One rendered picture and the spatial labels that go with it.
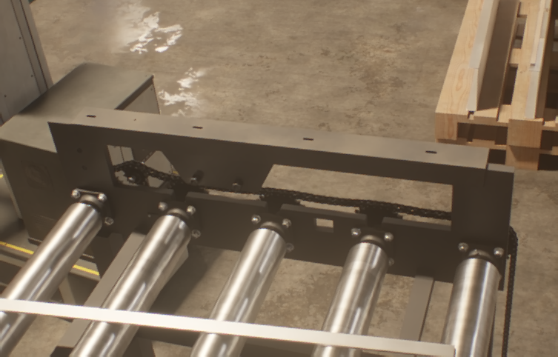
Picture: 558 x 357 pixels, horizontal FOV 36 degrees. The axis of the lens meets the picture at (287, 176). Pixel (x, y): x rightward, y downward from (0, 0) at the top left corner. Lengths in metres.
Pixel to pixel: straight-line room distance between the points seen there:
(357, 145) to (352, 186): 1.75
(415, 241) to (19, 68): 1.75
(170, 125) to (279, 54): 2.72
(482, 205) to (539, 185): 1.79
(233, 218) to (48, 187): 0.92
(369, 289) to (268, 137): 0.49
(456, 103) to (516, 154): 0.36
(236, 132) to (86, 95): 1.09
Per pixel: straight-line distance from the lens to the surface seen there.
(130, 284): 2.32
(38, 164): 3.15
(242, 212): 2.48
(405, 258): 2.42
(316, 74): 4.86
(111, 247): 2.78
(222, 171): 2.40
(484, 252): 2.32
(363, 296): 2.19
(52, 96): 3.36
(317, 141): 2.27
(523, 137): 3.99
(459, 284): 2.23
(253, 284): 2.25
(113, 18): 5.84
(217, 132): 2.36
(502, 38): 4.56
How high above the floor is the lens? 2.47
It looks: 37 degrees down
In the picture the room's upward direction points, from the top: 6 degrees counter-clockwise
